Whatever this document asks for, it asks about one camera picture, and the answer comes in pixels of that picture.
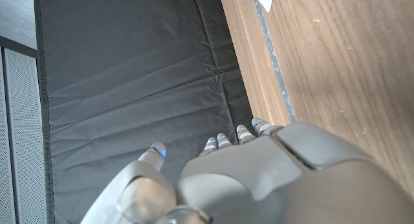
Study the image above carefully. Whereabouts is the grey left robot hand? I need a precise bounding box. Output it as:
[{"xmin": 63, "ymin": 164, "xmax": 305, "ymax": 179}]
[{"xmin": 80, "ymin": 117, "xmax": 414, "ymax": 224}]

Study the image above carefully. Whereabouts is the grey tape outline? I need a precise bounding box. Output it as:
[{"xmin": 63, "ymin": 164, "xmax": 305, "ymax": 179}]
[{"xmin": 250, "ymin": 0, "xmax": 297, "ymax": 124}]

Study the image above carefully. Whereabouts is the black backdrop curtain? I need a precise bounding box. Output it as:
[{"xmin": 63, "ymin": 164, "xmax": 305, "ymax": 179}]
[{"xmin": 33, "ymin": 0, "xmax": 256, "ymax": 224}]

